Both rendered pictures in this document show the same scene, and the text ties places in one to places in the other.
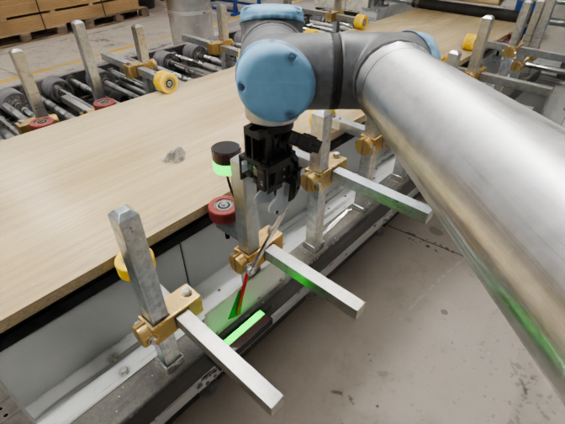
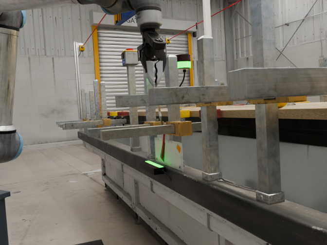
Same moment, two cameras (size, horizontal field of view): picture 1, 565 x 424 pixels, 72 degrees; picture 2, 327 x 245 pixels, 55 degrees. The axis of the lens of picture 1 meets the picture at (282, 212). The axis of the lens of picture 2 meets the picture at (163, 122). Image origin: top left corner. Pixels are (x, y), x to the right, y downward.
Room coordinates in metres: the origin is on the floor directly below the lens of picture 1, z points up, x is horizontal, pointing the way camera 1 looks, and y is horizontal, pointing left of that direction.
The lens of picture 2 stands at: (1.11, -0.99, 0.93)
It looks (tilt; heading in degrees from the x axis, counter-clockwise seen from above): 3 degrees down; 115
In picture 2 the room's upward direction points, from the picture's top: 3 degrees counter-clockwise
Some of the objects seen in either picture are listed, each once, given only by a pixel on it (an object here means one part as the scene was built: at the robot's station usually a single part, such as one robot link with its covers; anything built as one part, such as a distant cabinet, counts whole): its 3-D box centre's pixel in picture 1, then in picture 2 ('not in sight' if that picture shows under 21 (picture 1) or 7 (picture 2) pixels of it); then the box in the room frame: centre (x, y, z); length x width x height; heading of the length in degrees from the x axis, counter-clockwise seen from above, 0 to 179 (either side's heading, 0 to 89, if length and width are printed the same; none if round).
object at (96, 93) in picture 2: not in sight; (97, 109); (-0.46, 1.09, 0.94); 0.04 x 0.04 x 0.48; 48
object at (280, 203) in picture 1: (277, 203); (148, 74); (0.59, 0.01, 1.05); 0.06 x 0.03 x 0.09; 138
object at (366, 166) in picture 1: (370, 147); (265, 100); (1.02, -0.26, 0.93); 0.04 x 0.04 x 0.48; 48
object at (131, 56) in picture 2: not in sight; (130, 59); (0.28, 0.42, 1.18); 0.07 x 0.07 x 0.08; 48
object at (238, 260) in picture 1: (256, 249); (177, 128); (0.67, 0.06, 0.85); 0.14 x 0.06 x 0.05; 138
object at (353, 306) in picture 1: (281, 260); (163, 130); (0.64, 0.00, 0.84); 0.43 x 0.03 x 0.04; 48
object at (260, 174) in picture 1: (270, 151); (150, 44); (0.60, 0.02, 1.15); 0.09 x 0.08 x 0.12; 138
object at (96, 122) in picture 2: not in sight; (96, 123); (-0.29, 0.84, 0.83); 0.44 x 0.03 x 0.04; 48
